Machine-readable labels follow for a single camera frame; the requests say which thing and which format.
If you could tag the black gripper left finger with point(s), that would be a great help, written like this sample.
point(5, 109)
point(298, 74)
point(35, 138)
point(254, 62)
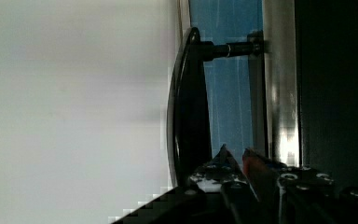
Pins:
point(229, 192)

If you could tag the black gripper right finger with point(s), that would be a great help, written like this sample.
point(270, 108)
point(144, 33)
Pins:
point(289, 195)

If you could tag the black oven door handle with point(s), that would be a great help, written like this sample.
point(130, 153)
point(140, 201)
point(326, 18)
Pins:
point(188, 124)

